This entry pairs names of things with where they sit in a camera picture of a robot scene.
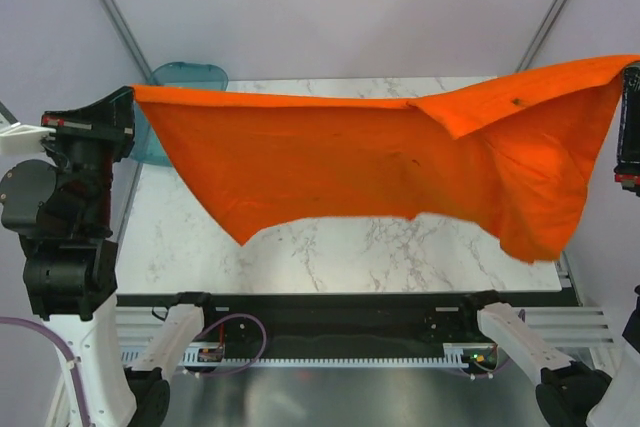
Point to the right aluminium side rail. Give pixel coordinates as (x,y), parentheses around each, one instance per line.
(566,276)

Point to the white slotted cable duct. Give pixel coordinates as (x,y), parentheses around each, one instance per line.
(447,355)

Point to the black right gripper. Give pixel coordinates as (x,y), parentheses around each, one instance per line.
(629,161)

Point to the teal plastic bin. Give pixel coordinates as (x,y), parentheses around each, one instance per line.
(147,147)

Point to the right aluminium frame post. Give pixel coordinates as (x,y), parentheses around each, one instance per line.
(541,34)

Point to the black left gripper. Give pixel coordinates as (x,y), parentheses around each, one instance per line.
(111,118)

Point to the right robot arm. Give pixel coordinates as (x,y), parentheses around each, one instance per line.
(550,357)

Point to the left aluminium frame post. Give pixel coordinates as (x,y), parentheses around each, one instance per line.
(126,35)

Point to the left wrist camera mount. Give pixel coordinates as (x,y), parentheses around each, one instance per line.
(17,138)

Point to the orange t shirt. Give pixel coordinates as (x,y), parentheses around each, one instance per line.
(255,161)

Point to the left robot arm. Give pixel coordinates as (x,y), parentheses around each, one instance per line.
(57,199)

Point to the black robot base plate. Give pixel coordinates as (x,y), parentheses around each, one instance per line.
(341,323)

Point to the aluminium frame post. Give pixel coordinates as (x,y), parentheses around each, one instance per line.
(541,34)
(126,35)

